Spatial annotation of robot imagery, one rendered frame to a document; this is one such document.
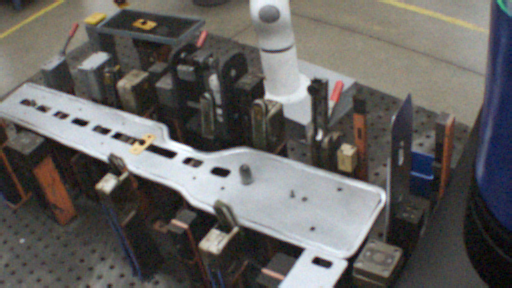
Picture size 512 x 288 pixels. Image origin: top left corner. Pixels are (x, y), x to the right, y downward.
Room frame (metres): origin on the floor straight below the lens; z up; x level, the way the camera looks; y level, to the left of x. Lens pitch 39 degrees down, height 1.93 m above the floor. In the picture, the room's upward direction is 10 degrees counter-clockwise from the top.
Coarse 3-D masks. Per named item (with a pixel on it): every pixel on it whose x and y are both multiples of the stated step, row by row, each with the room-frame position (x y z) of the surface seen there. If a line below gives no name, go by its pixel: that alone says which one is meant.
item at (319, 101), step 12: (312, 84) 1.05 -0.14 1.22; (324, 84) 1.05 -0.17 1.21; (312, 96) 1.04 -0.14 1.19; (324, 96) 1.05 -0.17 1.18; (312, 108) 1.06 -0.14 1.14; (324, 108) 1.04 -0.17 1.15; (312, 120) 1.06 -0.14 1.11; (324, 120) 1.04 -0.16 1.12; (312, 132) 1.06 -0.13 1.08; (324, 132) 1.04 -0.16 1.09; (312, 144) 1.05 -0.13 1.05
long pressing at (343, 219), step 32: (32, 96) 1.64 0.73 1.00; (64, 96) 1.58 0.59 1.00; (32, 128) 1.44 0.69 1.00; (64, 128) 1.39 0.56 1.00; (128, 128) 1.33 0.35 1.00; (160, 128) 1.29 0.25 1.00; (128, 160) 1.18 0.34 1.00; (160, 160) 1.16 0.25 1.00; (224, 160) 1.11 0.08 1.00; (256, 160) 1.09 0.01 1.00; (288, 160) 1.06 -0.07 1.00; (192, 192) 1.02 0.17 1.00; (224, 192) 1.00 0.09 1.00; (256, 192) 0.98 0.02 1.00; (288, 192) 0.96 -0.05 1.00; (320, 192) 0.94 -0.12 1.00; (352, 192) 0.92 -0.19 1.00; (384, 192) 0.89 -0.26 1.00; (256, 224) 0.88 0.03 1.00; (288, 224) 0.86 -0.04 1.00; (320, 224) 0.84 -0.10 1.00; (352, 224) 0.82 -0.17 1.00; (352, 256) 0.74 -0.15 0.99
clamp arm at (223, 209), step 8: (216, 200) 0.85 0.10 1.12; (224, 200) 0.85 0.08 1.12; (216, 208) 0.84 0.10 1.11; (224, 208) 0.83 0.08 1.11; (232, 208) 0.85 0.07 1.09; (224, 216) 0.84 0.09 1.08; (232, 216) 0.84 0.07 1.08; (224, 224) 0.85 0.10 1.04; (232, 224) 0.83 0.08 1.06; (240, 224) 0.85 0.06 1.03; (224, 232) 0.86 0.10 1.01; (240, 232) 0.85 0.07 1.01
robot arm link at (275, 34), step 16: (256, 0) 1.58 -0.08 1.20; (272, 0) 1.56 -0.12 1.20; (288, 0) 1.62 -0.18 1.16; (256, 16) 1.56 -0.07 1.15; (272, 16) 1.54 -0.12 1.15; (288, 16) 1.57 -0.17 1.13; (256, 32) 1.64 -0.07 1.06; (272, 32) 1.59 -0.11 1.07; (288, 32) 1.62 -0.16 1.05; (272, 48) 1.61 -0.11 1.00; (288, 48) 1.62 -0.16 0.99
